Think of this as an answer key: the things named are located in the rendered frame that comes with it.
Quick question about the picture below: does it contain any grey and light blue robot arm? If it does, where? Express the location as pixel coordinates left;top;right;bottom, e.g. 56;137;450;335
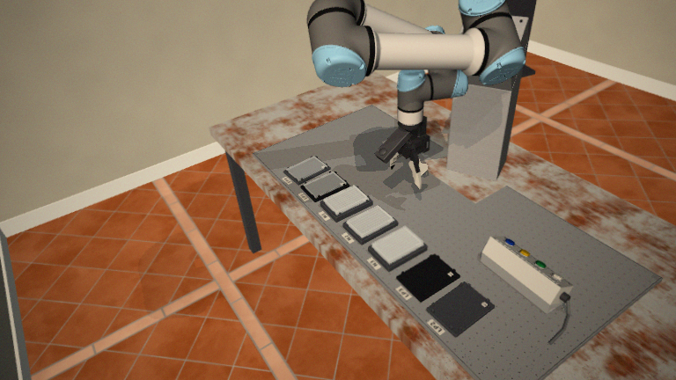
306;0;525;126

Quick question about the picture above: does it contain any beige operator panel with colored buttons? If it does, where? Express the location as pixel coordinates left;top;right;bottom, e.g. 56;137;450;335
481;237;574;330

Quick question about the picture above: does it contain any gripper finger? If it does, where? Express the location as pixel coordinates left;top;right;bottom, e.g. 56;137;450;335
409;150;429;189
390;152;402;170

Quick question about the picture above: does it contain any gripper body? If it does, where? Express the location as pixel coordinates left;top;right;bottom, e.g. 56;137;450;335
398;116;430;159

